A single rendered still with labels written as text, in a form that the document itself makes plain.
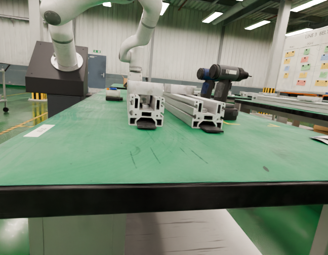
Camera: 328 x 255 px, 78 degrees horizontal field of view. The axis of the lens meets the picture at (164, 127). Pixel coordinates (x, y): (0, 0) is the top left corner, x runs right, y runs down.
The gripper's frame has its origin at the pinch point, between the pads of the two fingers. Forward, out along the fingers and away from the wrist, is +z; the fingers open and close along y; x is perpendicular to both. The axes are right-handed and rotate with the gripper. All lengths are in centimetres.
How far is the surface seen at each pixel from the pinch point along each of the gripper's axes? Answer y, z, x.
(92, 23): 187, -286, -1088
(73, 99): 37.9, 5.9, 5.1
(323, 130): -353, 48, -157
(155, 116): -3, 0, 86
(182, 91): -19, -7, 54
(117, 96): 10.6, 0.3, 21.6
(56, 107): 48.1, 11.4, 5.2
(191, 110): -14, -2, 84
